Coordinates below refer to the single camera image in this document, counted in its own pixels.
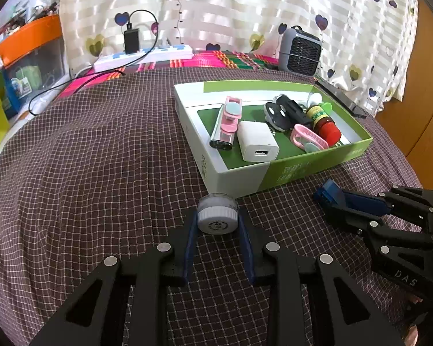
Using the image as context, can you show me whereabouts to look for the colourful striped blanket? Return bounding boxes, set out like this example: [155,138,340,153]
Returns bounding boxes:
[59,50,333,98]

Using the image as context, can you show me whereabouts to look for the pink clip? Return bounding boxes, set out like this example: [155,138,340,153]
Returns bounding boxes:
[290,124,329,152]
[222,95,243,132]

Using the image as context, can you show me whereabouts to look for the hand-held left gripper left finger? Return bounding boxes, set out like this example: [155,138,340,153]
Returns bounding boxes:
[29,211,199,346]

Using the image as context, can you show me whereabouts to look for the person's right forearm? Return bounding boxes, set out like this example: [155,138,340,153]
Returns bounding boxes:
[400,294,433,346]

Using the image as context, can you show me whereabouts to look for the clear storage box orange lid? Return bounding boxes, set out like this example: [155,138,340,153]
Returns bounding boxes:
[0,14,69,116]

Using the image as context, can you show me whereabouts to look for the white USB charger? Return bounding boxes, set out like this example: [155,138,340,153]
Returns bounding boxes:
[237,121,280,163]

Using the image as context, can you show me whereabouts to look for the black power adapter with cable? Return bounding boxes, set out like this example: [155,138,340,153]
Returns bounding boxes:
[28,9,159,116]

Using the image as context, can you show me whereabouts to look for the small white round jar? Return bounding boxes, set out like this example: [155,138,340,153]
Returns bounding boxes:
[197,193,239,235]

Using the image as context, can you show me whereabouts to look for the black rectangular device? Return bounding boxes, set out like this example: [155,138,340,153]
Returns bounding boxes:
[281,97,309,123]

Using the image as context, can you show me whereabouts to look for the black round disc white dots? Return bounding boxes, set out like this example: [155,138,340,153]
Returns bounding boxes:
[265,95,293,130]

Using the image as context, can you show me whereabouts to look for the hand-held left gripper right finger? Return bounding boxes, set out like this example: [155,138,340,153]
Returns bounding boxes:
[236,211,406,346]

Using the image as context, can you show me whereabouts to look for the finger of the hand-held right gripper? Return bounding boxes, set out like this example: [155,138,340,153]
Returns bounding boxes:
[326,205,433,257]
[344,185,433,225]

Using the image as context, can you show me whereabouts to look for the wooden wardrobe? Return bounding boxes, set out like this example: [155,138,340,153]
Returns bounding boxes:
[375,0,433,195]

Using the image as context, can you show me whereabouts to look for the silver metal stick device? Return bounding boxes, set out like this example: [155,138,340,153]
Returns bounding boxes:
[209,106,239,151]

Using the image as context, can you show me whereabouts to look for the black smartphone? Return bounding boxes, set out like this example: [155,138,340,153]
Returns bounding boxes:
[315,77,367,118]

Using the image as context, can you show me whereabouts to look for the blue small box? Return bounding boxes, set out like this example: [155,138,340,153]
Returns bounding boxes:
[313,178,347,208]

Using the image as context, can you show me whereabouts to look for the grey mini heater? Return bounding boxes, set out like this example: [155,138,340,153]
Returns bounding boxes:
[277,25,324,76]

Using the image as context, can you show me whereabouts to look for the brown medicine bottle red cap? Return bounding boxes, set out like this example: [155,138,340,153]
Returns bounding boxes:
[307,104,343,147]

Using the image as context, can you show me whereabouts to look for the heart print curtain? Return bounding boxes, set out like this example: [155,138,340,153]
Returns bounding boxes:
[59,0,419,116]

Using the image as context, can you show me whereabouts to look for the blue printed box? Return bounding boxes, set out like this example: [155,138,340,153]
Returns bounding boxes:
[2,64,44,119]

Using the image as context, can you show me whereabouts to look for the green and white cardboard box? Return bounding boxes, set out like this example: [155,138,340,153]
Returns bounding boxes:
[173,81,374,199]

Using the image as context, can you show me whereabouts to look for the white power strip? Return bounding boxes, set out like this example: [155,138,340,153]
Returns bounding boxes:
[93,44,194,73]

